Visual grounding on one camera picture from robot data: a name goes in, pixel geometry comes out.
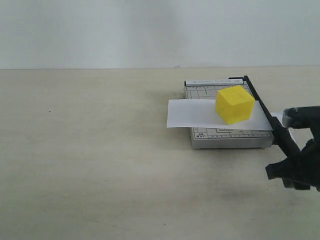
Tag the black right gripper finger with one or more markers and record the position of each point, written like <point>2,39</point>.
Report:
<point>303,118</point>
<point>300,171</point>

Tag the yellow cube block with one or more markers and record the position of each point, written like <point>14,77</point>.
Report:
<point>234,104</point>

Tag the white paper strip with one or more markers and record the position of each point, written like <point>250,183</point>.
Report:
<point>200,113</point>

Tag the black cutter blade arm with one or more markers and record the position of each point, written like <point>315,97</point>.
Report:
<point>281,134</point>

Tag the grey paper cutter base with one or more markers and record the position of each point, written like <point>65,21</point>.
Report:
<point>216,138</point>

